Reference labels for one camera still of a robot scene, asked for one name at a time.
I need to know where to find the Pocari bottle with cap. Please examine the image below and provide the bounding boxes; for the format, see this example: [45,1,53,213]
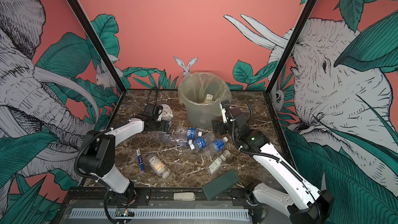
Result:
[203,136,229,157]

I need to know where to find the yellow white label bottle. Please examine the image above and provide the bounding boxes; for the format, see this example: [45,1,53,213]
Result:
[204,94,213,104]

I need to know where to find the green label small bottle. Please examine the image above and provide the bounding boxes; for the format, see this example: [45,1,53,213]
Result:
[206,150,231,175]

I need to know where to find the orange label vitamin bottle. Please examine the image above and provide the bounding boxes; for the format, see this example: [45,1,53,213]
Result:
[148,155,170,179]

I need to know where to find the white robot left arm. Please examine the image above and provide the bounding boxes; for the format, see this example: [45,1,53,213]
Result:
[74,117,171,205]

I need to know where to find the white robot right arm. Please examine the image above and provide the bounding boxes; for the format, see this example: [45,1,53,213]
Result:
[212,118,334,224]

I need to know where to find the Pocari bottle near bin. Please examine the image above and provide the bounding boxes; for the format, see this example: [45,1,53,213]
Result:
[174,126,203,140]

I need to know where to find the green mesh trash bin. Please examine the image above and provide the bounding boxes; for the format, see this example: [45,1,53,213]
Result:
[177,72,232,129]

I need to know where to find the clear bottle white cap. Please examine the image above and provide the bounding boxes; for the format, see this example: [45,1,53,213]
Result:
[190,132,216,150]

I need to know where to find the Pocari bottle lying base up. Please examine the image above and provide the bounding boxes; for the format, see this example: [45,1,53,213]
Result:
[161,134,193,147]

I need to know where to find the blue marker pen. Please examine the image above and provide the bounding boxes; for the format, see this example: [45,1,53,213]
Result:
[136,149,145,172]

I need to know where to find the dark green sponge block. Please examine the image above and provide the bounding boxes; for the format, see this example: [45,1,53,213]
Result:
[202,170,240,201]

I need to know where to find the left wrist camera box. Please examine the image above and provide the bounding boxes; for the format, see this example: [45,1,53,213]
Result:
[143,103,163,119]

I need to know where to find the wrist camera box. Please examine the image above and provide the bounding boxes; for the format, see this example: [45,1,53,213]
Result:
[230,108,251,139]
[143,103,163,119]

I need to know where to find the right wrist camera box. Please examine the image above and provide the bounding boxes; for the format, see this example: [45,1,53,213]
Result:
[230,108,251,139]

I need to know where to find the white remote on rail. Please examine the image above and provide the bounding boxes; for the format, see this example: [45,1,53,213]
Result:
[173,192,196,201]

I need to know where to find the white slotted cable duct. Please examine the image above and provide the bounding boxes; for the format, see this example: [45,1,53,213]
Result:
[67,208,251,222]

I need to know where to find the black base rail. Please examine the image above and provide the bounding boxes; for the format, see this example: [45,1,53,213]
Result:
[65,187,261,207]

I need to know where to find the black enclosure frame post left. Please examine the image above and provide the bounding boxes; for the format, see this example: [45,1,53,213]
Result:
[67,0,127,94]

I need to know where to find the black enclosure frame post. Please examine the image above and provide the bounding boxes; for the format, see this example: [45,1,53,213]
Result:
[265,0,317,95]
[67,0,127,94]

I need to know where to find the black enclosure frame post right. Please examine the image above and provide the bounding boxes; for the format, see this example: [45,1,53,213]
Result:
[265,0,317,95]

